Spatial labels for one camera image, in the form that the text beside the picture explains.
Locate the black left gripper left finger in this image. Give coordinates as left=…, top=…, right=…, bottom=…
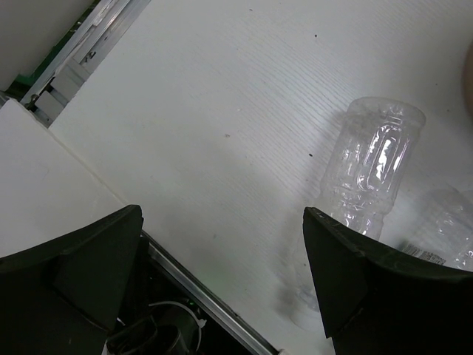
left=1, top=205, right=143, bottom=354

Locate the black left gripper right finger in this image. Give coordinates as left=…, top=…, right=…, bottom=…
left=303, top=207, right=472, bottom=354

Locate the green white label bottle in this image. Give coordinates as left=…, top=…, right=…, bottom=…
left=399, top=189, right=472, bottom=271

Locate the clear unlabeled plastic bottle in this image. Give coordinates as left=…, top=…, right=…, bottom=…
left=291, top=95, right=426, bottom=326

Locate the aluminium frame rail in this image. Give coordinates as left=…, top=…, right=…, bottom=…
left=21, top=0, right=149, bottom=109

